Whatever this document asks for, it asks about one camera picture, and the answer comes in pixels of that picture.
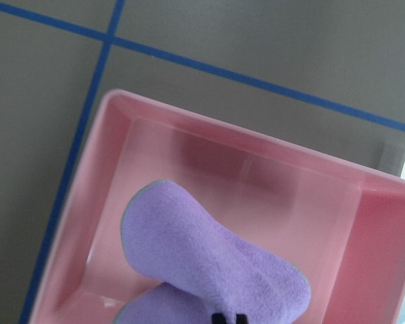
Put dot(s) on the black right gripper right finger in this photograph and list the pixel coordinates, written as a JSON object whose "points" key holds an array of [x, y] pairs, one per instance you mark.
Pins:
{"points": [[241, 319]]}

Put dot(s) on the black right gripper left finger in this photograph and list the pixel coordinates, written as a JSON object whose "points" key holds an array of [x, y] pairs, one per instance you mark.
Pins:
{"points": [[217, 318]]}

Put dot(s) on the pink plastic bin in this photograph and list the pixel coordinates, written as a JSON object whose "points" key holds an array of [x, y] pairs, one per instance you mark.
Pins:
{"points": [[341, 224]]}

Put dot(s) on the purple cloth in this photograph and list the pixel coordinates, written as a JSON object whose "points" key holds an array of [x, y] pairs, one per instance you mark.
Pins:
{"points": [[202, 267]]}

